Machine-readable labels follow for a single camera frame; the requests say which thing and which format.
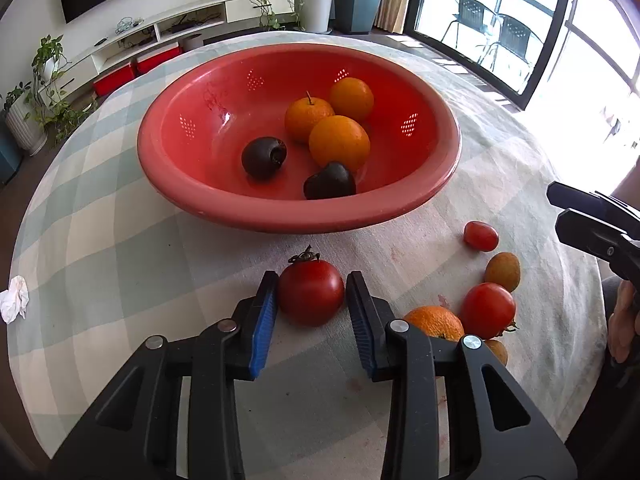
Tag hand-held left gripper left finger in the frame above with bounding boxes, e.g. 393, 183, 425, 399
47, 270, 280, 480

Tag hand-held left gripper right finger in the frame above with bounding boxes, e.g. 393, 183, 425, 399
346, 270, 578, 480

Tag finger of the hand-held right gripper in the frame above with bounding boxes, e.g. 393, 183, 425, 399
546, 181, 640, 222
555, 208, 640, 263

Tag large red tomato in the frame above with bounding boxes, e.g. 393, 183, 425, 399
277, 245, 346, 328

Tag dark purple plum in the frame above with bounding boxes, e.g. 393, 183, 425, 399
241, 136, 289, 180
303, 161, 357, 201

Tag large orange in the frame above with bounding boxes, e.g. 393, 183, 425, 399
308, 115, 371, 173

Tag orange with stem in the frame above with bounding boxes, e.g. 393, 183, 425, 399
284, 91, 336, 144

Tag red plastic colander bowl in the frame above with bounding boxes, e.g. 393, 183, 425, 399
137, 43, 462, 234

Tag small orange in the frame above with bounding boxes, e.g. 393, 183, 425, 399
329, 77, 375, 122

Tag person's right hand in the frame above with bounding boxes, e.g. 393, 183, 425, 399
606, 279, 640, 367

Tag medium orange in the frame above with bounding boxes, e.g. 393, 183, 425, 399
402, 306, 466, 343

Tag brown kiwi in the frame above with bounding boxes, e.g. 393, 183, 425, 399
482, 338, 509, 367
483, 252, 521, 293

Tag small red cherry tomato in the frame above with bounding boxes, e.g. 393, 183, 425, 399
463, 220, 500, 252

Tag red tomato with calyx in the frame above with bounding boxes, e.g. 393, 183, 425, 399
460, 282, 520, 341

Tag checked green white tablecloth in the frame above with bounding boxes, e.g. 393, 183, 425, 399
7, 30, 607, 463

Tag crumpled white tissue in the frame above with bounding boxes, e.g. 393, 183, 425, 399
0, 276, 30, 325

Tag pothos plant on floor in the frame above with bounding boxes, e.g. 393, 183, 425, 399
37, 95, 98, 141

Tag tall tree in blue pot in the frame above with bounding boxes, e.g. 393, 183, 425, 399
0, 110, 23, 185

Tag black media box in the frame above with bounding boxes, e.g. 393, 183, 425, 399
170, 15, 221, 33

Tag plant in white ribbed pot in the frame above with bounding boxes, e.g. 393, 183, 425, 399
0, 82, 48, 157

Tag white television cabinet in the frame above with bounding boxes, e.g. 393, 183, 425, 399
65, 0, 298, 92

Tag trailing pothos in white pot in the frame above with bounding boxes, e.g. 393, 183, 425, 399
31, 35, 76, 111

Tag black sliding door frame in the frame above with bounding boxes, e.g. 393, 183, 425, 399
402, 0, 640, 111

